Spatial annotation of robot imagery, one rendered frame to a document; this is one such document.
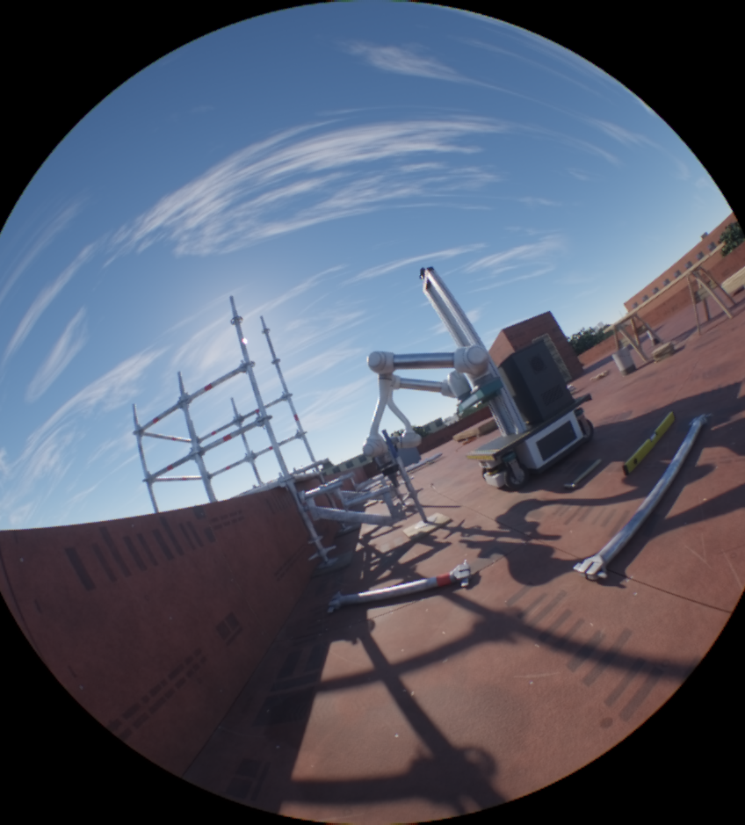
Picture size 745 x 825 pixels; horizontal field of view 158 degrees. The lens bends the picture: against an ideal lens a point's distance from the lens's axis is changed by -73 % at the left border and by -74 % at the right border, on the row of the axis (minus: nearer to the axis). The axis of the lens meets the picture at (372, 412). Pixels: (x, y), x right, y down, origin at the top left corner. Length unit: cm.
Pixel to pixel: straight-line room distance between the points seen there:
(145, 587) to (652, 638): 123
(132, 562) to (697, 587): 141
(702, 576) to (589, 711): 38
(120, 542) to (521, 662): 108
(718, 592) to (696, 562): 13
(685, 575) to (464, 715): 58
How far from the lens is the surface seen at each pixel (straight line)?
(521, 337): 1104
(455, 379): 223
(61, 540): 83
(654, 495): 109
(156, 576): 98
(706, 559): 86
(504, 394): 196
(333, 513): 200
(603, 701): 65
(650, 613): 76
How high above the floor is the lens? 59
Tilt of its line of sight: 10 degrees up
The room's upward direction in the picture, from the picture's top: 25 degrees counter-clockwise
